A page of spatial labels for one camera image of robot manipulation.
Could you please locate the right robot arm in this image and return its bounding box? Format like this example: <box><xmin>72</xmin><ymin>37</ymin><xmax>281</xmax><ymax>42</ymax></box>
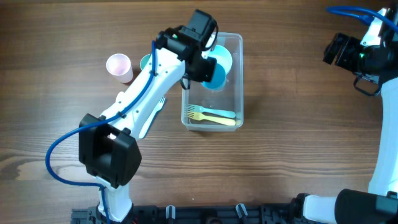
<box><xmin>298</xmin><ymin>31</ymin><xmax>397</xmax><ymax>223</ymax></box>

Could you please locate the clear plastic container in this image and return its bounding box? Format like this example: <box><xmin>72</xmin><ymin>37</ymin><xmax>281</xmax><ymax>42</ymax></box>
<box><xmin>181</xmin><ymin>32</ymin><xmax>244</xmax><ymax>132</ymax></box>

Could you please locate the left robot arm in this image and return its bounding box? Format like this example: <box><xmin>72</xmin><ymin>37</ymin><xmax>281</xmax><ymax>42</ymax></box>
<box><xmin>78</xmin><ymin>27</ymin><xmax>218</xmax><ymax>223</ymax></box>

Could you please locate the mint green plastic fork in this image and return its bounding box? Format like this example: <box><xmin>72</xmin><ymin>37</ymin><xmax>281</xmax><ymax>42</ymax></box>
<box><xmin>187</xmin><ymin>105</ymin><xmax>236</xmax><ymax>118</ymax></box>

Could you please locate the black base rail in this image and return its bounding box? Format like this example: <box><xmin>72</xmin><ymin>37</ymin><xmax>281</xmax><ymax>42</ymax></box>
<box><xmin>71</xmin><ymin>201</ymin><xmax>312</xmax><ymax>224</ymax></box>

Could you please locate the pink plastic cup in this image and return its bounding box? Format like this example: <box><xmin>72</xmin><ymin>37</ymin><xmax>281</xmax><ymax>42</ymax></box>
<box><xmin>106</xmin><ymin>54</ymin><xmax>133</xmax><ymax>83</ymax></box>

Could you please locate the light blue plastic fork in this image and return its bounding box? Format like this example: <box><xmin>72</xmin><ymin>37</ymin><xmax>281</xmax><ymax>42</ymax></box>
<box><xmin>139</xmin><ymin>96</ymin><xmax>166</xmax><ymax>139</ymax></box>

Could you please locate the blue plastic bowl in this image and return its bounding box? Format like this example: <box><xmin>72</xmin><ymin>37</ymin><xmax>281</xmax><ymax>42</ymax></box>
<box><xmin>208</xmin><ymin>45</ymin><xmax>233</xmax><ymax>74</ymax></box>

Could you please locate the green plastic cup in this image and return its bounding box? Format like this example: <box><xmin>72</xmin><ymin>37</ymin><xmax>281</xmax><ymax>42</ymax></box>
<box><xmin>140</xmin><ymin>54</ymin><xmax>151</xmax><ymax>70</ymax></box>

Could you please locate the blue plastic cup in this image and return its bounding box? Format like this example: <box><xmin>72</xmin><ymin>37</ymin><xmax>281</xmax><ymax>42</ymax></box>
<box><xmin>201</xmin><ymin>63</ymin><xmax>226</xmax><ymax>90</ymax></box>

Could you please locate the yellow plastic fork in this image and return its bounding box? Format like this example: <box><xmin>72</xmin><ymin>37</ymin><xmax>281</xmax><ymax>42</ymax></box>
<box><xmin>187</xmin><ymin>111</ymin><xmax>236</xmax><ymax>126</ymax></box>

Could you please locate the left blue cable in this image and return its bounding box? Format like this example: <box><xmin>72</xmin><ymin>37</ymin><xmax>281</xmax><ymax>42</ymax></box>
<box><xmin>45</xmin><ymin>40</ymin><xmax>156</xmax><ymax>224</ymax></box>

